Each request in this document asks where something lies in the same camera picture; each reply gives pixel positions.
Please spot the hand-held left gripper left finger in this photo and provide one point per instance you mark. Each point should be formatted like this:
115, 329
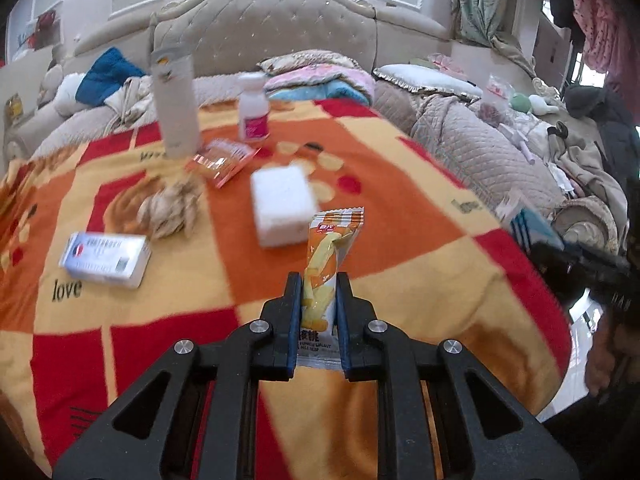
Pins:
295, 330

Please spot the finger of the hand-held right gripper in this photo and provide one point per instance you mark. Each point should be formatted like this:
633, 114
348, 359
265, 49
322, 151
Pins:
550, 260

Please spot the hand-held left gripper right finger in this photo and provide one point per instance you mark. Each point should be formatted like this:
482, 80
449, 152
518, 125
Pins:
342, 330

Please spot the blue striped packet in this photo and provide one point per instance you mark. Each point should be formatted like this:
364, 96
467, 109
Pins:
530, 230

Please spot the orange wafer snack packet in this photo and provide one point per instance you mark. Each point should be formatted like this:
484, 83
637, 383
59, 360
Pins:
325, 260

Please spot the person's right hand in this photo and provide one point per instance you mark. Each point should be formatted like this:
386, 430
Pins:
602, 360

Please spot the carved cream sofa armrest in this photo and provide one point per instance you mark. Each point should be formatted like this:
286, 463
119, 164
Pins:
585, 225

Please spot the beige cloth heap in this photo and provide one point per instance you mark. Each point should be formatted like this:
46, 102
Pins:
585, 170

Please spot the small lilac plastic item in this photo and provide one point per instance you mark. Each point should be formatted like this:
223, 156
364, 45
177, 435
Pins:
522, 147

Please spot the white foam block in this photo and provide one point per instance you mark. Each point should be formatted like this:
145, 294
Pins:
282, 205

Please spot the beige quilted cover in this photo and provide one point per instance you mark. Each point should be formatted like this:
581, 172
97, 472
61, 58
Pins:
475, 150

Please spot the dark jacket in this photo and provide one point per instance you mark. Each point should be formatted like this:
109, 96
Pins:
615, 120

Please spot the orange red printed blanket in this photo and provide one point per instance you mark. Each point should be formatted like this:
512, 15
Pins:
400, 185

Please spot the crumpled beige tissue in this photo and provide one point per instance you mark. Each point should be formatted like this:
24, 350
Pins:
167, 207

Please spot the clear pink packet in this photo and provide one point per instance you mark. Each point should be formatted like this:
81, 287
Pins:
500, 86

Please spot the orange red snack wrapper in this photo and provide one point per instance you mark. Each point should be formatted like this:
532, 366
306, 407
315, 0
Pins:
220, 162

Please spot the white medicine box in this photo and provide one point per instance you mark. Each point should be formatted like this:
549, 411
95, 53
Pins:
105, 260

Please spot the white pillow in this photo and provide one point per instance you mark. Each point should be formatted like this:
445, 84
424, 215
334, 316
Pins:
425, 77

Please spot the small white pink-label bottle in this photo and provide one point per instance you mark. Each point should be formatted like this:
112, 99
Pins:
252, 110

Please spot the pink blue folded blankets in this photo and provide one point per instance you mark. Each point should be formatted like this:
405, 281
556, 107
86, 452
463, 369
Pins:
320, 85

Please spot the pink hanging garment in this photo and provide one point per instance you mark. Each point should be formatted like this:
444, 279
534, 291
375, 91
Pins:
605, 20

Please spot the white tumbler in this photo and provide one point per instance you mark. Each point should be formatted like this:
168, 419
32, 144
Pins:
175, 110

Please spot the green patterned curtain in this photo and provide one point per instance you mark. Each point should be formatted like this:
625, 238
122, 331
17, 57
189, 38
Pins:
480, 5

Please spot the gold patterned cushion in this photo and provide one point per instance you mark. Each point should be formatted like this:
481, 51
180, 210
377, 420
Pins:
305, 60

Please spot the cream cloth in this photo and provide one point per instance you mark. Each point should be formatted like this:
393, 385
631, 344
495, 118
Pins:
130, 100

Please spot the beige tufted sofa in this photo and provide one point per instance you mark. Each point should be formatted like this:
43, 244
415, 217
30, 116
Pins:
260, 25

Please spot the blue cloth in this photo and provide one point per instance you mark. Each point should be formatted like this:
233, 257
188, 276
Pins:
107, 75

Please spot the white fluffy cloth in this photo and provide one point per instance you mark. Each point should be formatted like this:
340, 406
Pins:
67, 92

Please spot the red decoration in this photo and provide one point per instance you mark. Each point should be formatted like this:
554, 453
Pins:
46, 30

